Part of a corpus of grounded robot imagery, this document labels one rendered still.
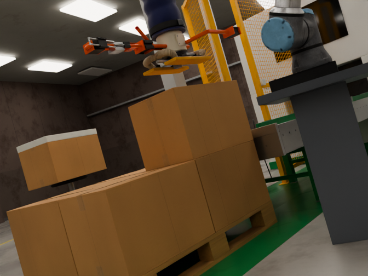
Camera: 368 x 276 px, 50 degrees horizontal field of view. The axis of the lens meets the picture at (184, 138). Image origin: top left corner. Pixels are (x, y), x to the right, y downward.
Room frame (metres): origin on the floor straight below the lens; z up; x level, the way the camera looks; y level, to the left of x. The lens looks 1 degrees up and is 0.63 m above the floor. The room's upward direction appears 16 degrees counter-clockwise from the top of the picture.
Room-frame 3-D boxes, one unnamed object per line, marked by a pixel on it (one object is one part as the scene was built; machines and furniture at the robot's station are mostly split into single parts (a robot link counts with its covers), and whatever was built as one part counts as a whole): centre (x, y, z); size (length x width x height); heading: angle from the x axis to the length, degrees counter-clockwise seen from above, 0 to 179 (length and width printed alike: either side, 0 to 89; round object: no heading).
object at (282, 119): (4.04, -1.14, 0.60); 1.60 x 0.11 x 0.09; 138
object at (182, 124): (2.47, -0.08, 0.74); 0.60 x 0.40 x 0.40; 137
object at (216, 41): (3.96, -0.46, 1.05); 0.87 x 0.10 x 2.10; 10
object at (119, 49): (2.13, 0.22, 1.23); 0.07 x 0.07 x 0.04; 49
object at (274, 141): (2.73, -0.32, 0.48); 0.70 x 0.03 x 0.15; 48
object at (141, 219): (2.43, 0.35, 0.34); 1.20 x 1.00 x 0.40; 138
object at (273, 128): (2.73, -0.32, 0.58); 0.70 x 0.03 x 0.06; 48
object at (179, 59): (2.42, -0.16, 1.14); 0.34 x 0.10 x 0.05; 139
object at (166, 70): (2.54, -0.01, 1.14); 0.34 x 0.10 x 0.05; 139
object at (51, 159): (3.65, 1.11, 0.82); 0.60 x 0.40 x 0.40; 149
